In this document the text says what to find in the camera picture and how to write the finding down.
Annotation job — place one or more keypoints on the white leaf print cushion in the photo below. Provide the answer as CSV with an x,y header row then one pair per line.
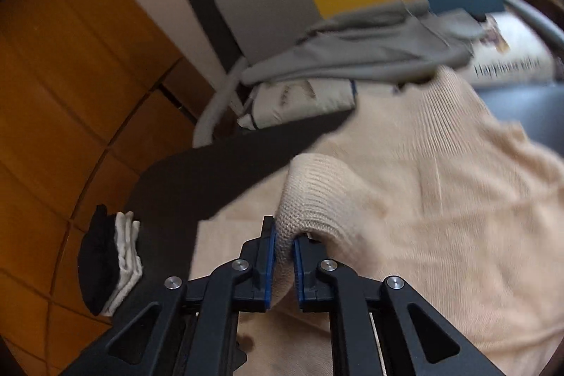
x,y
299,98

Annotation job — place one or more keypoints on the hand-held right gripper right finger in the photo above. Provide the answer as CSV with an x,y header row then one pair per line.
x,y
299,266

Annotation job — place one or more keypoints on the black folded socks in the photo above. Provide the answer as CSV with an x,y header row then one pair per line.
x,y
99,252

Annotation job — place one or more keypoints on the white bear print cushion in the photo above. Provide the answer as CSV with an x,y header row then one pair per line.
x,y
515,50

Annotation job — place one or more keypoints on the beige knit sweater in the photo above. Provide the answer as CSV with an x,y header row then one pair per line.
x,y
418,204

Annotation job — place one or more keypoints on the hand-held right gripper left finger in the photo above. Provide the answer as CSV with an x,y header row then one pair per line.
x,y
272,252

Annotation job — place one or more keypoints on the grey hoodie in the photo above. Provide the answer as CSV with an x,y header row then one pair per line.
x,y
352,50

